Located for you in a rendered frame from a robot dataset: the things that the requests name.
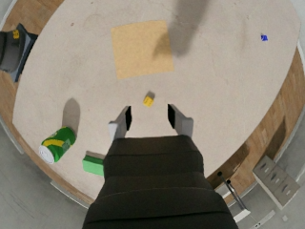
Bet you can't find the yellow die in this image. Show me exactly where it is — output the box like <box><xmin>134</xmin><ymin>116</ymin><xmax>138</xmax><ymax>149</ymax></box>
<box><xmin>142</xmin><ymin>94</ymin><xmax>155</xmax><ymax>108</ymax></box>

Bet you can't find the green block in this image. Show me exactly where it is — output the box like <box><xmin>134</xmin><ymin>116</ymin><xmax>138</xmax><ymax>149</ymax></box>
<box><xmin>81</xmin><ymin>152</ymin><xmax>106</xmax><ymax>177</ymax></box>

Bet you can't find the black jointed stand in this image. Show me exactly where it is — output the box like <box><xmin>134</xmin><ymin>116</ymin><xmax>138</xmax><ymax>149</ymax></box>
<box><xmin>216</xmin><ymin>171</ymin><xmax>247</xmax><ymax>212</ymax></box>

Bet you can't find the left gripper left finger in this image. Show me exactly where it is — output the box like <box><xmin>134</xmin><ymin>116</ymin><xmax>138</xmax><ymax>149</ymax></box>
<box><xmin>108</xmin><ymin>105</ymin><xmax>133</xmax><ymax>141</ymax></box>

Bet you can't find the beige table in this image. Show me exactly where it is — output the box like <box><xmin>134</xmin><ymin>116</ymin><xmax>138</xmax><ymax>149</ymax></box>
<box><xmin>11</xmin><ymin>0</ymin><xmax>303</xmax><ymax>206</ymax></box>

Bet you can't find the grey shelf unit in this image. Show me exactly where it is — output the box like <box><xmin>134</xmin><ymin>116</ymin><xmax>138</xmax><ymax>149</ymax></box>
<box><xmin>252</xmin><ymin>155</ymin><xmax>301</xmax><ymax>211</ymax></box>

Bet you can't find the green drink can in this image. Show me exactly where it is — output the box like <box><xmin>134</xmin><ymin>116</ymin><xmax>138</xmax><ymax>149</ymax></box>
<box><xmin>38</xmin><ymin>126</ymin><xmax>77</xmax><ymax>165</ymax></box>

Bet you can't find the tan mat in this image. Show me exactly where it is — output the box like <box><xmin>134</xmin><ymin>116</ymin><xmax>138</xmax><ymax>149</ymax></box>
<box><xmin>110</xmin><ymin>19</ymin><xmax>175</xmax><ymax>80</ymax></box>

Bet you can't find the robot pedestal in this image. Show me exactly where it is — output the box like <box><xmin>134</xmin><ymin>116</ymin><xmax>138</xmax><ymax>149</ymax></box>
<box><xmin>0</xmin><ymin>22</ymin><xmax>39</xmax><ymax>83</ymax></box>

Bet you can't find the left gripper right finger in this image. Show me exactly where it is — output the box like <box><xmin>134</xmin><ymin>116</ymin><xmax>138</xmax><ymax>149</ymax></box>
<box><xmin>167</xmin><ymin>103</ymin><xmax>194</xmax><ymax>139</ymax></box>

